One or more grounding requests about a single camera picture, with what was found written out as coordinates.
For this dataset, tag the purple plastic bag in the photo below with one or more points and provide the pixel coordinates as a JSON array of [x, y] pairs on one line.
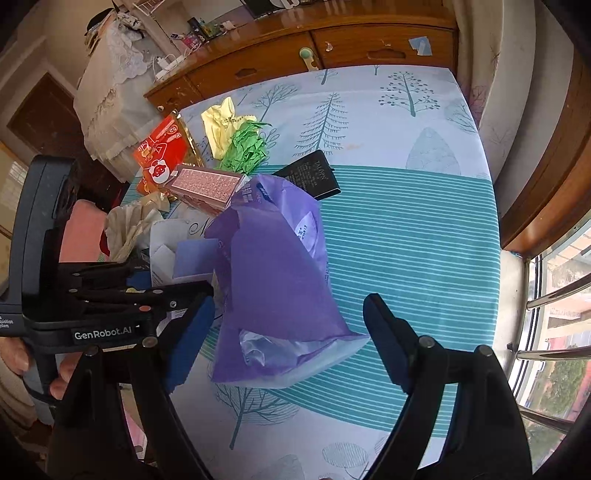
[[277, 277]]

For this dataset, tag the wooden window frame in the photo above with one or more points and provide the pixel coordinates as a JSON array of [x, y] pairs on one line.
[[554, 194]]

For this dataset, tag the beige crumpled plastic bag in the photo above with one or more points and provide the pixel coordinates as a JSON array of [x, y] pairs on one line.
[[129, 226]]

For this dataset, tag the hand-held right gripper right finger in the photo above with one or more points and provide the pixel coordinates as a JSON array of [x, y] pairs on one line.
[[385, 337]]

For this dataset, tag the pink blanket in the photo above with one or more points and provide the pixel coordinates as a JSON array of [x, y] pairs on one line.
[[83, 230]]

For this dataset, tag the pale paper box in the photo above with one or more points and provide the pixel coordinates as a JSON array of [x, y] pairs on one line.
[[161, 240]]

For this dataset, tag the cream lace dust cover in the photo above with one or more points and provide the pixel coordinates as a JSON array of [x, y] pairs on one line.
[[111, 92]]

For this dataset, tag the white power strip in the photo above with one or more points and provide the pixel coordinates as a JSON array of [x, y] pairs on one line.
[[168, 64]]

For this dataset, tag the green printed card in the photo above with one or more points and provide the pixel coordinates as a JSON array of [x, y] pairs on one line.
[[211, 28]]

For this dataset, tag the wooden desk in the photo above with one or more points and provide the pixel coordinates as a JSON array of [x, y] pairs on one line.
[[277, 27]]

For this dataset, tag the narrow wooden drawer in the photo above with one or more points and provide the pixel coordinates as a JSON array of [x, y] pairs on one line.
[[258, 69]]

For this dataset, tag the wooden door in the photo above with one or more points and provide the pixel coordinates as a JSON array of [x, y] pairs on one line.
[[41, 120]]

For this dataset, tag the metal window railing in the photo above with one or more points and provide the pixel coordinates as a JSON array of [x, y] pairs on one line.
[[554, 355]]

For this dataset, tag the red foil packet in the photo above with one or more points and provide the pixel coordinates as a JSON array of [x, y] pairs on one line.
[[161, 147]]

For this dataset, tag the yellow crumpled paper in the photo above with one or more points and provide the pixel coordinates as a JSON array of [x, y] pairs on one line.
[[221, 124]]

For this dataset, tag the blue sticker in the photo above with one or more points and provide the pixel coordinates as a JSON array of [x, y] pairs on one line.
[[421, 45]]

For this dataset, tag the green crumpled paper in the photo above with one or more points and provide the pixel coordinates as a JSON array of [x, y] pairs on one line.
[[244, 147]]

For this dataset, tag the black rectangular box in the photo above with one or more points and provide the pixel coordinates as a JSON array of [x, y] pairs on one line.
[[309, 173]]

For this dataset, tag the wide wooden drawer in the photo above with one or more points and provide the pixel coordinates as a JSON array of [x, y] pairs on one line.
[[369, 46]]

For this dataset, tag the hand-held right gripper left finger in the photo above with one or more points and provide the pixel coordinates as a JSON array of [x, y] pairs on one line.
[[191, 341]]

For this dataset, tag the person's left hand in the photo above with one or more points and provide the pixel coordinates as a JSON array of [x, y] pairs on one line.
[[14, 360]]

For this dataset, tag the tree print tablecloth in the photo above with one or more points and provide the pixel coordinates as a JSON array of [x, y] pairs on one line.
[[406, 240]]

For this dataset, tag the leaf print curtain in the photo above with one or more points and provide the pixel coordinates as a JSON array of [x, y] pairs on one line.
[[480, 92]]

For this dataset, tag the pink patterned carton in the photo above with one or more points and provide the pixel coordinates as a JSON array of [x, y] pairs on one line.
[[203, 184]]

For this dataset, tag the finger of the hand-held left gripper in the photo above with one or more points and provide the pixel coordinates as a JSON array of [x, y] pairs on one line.
[[138, 279], [184, 295]]

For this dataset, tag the green drawer safety lock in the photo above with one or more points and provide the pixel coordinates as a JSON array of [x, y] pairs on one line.
[[307, 57]]

